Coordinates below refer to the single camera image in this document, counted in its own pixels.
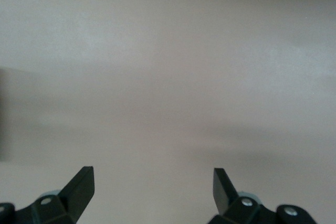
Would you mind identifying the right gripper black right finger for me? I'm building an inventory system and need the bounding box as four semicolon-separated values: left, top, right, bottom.
208;167;277;224

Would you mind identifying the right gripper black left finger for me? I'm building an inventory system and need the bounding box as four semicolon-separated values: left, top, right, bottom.
14;166;96;224

